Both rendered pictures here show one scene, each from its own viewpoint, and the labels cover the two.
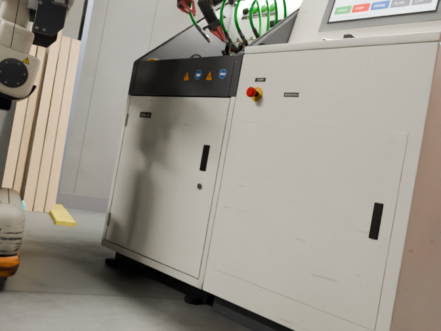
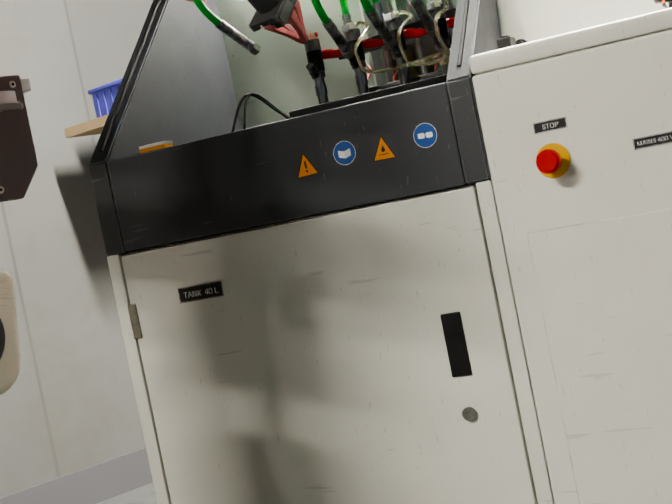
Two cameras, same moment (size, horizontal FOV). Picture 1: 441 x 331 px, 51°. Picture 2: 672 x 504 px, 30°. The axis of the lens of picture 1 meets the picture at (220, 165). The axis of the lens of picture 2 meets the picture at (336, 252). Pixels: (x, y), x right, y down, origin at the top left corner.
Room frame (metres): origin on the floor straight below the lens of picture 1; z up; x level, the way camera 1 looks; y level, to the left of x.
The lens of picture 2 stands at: (0.03, 0.90, 0.79)
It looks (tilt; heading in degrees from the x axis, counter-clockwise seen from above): 2 degrees down; 339
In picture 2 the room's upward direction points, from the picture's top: 11 degrees counter-clockwise
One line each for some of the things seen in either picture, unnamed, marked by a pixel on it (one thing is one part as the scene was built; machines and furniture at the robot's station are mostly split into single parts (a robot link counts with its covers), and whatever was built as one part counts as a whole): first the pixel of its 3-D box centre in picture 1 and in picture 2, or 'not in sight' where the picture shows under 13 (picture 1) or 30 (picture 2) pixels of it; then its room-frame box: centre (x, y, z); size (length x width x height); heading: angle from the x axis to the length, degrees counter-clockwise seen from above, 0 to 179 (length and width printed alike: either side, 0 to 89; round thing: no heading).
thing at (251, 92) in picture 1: (252, 92); (550, 161); (1.63, -0.07, 0.80); 0.05 x 0.04 x 0.05; 46
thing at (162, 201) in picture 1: (161, 176); (327, 427); (1.96, 0.24, 0.44); 0.65 x 0.02 x 0.68; 46
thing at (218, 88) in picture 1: (182, 78); (281, 171); (1.97, 0.22, 0.87); 0.62 x 0.04 x 0.16; 46
